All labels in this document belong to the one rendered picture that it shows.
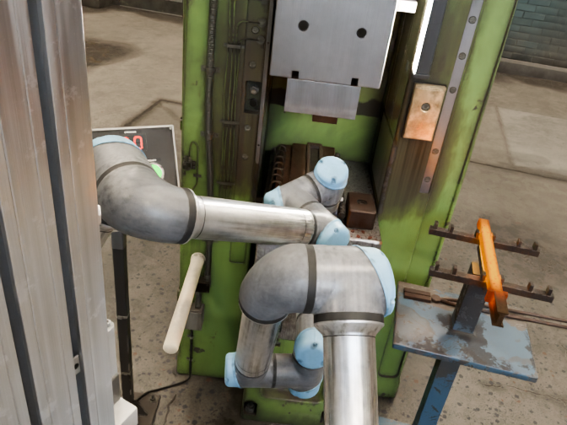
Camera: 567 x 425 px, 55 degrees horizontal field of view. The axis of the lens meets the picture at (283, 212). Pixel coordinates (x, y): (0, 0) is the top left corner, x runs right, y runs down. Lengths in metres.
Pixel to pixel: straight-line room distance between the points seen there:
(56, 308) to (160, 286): 2.43
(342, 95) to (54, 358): 1.20
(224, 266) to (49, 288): 1.61
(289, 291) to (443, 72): 1.00
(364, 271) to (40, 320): 0.58
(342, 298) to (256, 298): 0.14
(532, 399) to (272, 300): 2.00
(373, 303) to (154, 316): 1.89
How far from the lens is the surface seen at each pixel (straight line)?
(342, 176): 1.19
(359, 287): 0.88
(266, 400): 2.19
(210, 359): 2.34
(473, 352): 1.69
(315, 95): 1.52
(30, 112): 0.35
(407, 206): 1.86
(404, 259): 1.98
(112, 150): 0.98
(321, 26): 1.47
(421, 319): 1.73
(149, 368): 2.46
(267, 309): 0.91
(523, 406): 2.71
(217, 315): 2.16
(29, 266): 0.39
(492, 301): 1.47
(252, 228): 0.97
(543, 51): 7.72
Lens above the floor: 1.83
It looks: 32 degrees down
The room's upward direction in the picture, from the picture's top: 7 degrees clockwise
